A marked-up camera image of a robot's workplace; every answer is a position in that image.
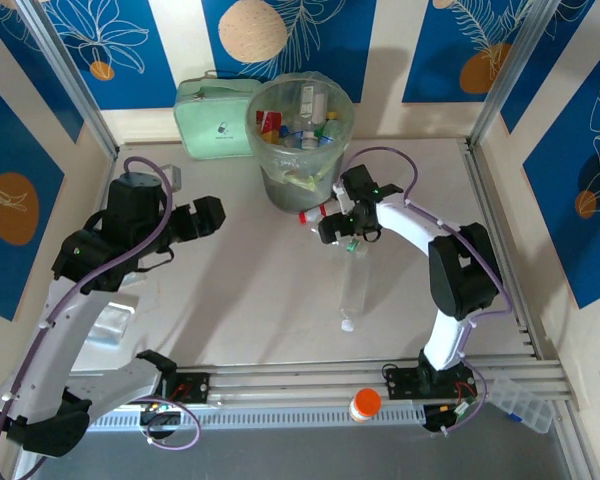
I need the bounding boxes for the clear plastic organiser box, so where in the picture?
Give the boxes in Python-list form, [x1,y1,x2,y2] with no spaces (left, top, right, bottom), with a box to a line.
[487,377,554,435]

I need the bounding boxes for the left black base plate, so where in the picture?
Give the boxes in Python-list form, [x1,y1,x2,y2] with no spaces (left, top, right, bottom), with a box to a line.
[172,372,211,404]

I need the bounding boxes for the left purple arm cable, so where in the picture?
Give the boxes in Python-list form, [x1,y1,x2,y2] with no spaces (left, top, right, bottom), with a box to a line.
[0,156,202,480]

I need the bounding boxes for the clear bottle round blue logo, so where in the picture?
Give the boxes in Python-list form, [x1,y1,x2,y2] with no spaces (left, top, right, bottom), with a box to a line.
[278,125,306,149]

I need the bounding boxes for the long aluminium base rail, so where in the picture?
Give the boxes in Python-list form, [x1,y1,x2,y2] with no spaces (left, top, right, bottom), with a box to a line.
[72,352,569,404]

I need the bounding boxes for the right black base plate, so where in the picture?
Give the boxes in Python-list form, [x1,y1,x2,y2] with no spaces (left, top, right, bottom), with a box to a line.
[383,367,476,401]

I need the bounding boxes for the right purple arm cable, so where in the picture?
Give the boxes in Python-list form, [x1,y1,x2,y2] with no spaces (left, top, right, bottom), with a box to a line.
[340,146,511,437]

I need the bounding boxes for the tall clear bottle white cap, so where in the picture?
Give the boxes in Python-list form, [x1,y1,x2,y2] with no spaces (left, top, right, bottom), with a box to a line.
[338,254,370,334]

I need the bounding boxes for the grey metal sheet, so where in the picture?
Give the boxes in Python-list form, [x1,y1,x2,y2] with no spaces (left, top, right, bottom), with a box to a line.
[29,424,581,480]

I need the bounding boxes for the aluminium frame post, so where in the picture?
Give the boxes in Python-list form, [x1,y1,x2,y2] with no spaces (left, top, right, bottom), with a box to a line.
[467,0,566,149]
[14,0,121,159]

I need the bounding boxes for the green bottle yellow cap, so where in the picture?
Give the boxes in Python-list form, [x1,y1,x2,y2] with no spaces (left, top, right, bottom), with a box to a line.
[319,110,344,146]

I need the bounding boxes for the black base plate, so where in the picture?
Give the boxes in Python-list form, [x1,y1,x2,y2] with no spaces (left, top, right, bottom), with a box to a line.
[383,367,476,401]
[172,372,211,404]

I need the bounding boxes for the clear bottle red cap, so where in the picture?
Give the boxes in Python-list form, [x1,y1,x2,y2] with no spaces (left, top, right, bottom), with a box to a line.
[299,202,342,225]

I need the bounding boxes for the small circuit board with wires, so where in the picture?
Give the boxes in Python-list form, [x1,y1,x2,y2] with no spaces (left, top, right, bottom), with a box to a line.
[422,397,484,437]
[138,398,182,427]

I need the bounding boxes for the jar with orange lid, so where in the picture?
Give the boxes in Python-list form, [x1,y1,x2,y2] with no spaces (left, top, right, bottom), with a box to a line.
[348,388,383,424]

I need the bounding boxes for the aluminium side rail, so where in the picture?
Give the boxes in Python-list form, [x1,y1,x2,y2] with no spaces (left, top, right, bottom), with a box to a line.
[74,147,120,236]
[459,138,566,374]

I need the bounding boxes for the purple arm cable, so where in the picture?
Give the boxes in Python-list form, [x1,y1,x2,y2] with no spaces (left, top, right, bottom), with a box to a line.
[340,146,511,437]
[0,156,202,480]

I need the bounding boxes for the grey waste bin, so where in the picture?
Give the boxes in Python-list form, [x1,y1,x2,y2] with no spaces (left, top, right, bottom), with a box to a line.
[244,72,355,214]

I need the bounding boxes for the small clear bottle green label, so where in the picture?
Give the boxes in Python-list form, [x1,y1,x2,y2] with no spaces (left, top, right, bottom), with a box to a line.
[335,238,370,260]

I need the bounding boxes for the yellow-green plastic bin liner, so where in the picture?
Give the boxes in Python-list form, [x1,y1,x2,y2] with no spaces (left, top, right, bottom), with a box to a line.
[244,72,355,194]

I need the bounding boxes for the mint green zip bag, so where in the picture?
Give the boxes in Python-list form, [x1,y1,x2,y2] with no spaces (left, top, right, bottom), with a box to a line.
[173,69,262,161]

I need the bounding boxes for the grey slotted cable duct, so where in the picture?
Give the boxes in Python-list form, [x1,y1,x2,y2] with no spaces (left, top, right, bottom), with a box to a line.
[87,403,427,432]

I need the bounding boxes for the flat clear plastic packet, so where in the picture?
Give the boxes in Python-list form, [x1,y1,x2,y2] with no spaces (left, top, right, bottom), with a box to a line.
[87,299,140,346]

